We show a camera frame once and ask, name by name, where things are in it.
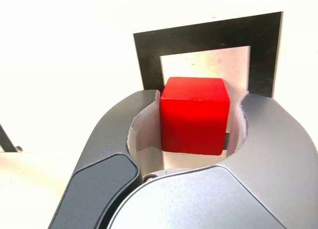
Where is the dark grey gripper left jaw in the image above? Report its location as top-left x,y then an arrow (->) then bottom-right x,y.
48,89 -> 165,229

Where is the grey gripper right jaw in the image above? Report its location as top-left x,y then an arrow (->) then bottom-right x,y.
106,91 -> 318,229

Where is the red cube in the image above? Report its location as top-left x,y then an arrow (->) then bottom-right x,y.
160,76 -> 231,155

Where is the black tape square outline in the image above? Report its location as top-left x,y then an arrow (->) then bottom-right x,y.
133,11 -> 284,150

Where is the black tape strip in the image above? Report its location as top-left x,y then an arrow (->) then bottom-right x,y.
0,123 -> 19,153

